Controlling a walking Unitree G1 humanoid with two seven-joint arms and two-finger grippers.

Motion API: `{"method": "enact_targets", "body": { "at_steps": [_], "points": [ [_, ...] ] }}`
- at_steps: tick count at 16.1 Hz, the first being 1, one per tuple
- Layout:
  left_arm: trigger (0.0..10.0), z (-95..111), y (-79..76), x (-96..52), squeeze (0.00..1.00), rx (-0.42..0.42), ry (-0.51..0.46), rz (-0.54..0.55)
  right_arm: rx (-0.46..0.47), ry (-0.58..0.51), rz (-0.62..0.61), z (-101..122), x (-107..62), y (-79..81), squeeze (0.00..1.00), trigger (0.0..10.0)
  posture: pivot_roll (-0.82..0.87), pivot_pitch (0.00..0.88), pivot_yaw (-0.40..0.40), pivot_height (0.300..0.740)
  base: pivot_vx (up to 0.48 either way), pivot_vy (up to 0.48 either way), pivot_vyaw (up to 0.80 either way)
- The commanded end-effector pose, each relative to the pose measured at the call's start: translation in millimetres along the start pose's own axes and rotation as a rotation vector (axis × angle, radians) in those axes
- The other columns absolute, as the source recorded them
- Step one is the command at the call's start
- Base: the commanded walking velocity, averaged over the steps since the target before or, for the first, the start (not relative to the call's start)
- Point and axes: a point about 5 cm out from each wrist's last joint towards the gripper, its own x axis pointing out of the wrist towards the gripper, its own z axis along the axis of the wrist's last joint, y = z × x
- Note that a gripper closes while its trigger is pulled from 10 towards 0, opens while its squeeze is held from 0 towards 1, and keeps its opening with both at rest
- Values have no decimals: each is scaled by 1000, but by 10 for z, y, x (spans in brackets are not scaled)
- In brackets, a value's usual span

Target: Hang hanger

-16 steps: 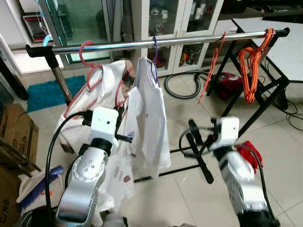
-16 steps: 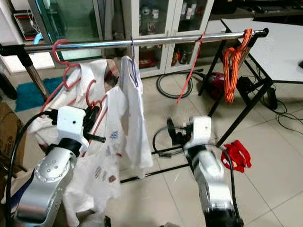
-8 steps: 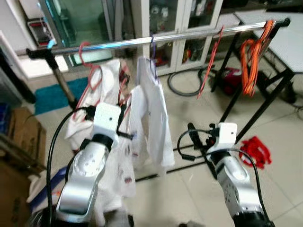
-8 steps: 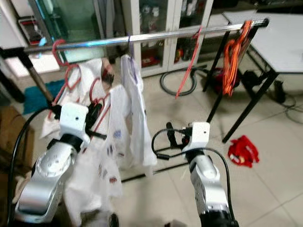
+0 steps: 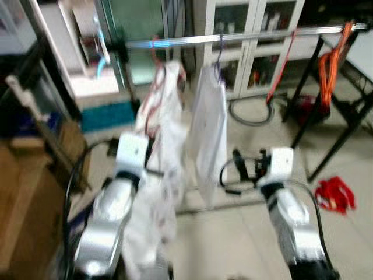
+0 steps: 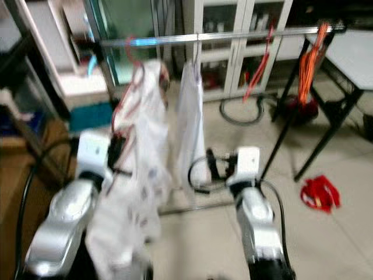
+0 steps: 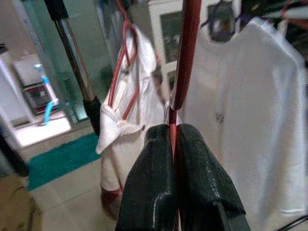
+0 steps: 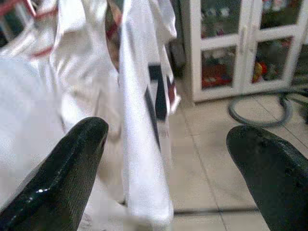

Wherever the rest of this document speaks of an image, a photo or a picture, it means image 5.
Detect white patterned garment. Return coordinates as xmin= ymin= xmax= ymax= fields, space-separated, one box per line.
xmin=121 ymin=60 xmax=188 ymax=279

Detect red wire hanger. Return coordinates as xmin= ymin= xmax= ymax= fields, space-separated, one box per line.
xmin=143 ymin=38 xmax=170 ymax=141
xmin=266 ymin=29 xmax=298 ymax=103

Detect purple hanger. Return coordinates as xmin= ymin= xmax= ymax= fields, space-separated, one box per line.
xmin=213 ymin=35 xmax=228 ymax=82

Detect orange hanger bunch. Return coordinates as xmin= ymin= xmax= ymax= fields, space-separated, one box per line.
xmin=318 ymin=22 xmax=355 ymax=109

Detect teal floor mat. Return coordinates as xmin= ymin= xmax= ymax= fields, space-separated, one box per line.
xmin=80 ymin=102 xmax=138 ymax=133

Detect red vacuum cleaner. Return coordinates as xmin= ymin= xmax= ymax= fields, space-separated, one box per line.
xmin=290 ymin=96 xmax=328 ymax=127

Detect red cloth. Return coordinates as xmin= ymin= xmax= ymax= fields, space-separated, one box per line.
xmin=315 ymin=177 xmax=357 ymax=214

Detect light blue hooked pipe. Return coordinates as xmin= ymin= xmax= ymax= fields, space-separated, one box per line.
xmin=96 ymin=29 xmax=111 ymax=79

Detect black metal clothes rack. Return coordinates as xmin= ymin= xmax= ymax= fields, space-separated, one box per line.
xmin=117 ymin=22 xmax=371 ymax=215

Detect brown cardboard box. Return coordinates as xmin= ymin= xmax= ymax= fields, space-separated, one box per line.
xmin=0 ymin=120 xmax=89 ymax=276

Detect white table black legs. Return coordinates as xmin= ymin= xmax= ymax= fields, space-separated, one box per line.
xmin=291 ymin=29 xmax=373 ymax=183

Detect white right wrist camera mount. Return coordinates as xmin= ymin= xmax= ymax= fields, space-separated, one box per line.
xmin=265 ymin=147 xmax=294 ymax=183

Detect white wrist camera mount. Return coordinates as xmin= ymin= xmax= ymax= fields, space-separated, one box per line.
xmin=115 ymin=133 xmax=150 ymax=176
xmin=265 ymin=147 xmax=294 ymax=183

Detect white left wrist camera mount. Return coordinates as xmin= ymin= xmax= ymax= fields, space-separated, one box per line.
xmin=115 ymin=133 xmax=150 ymax=176

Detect grey vacuum hose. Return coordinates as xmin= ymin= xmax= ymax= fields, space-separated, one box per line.
xmin=227 ymin=96 xmax=275 ymax=127

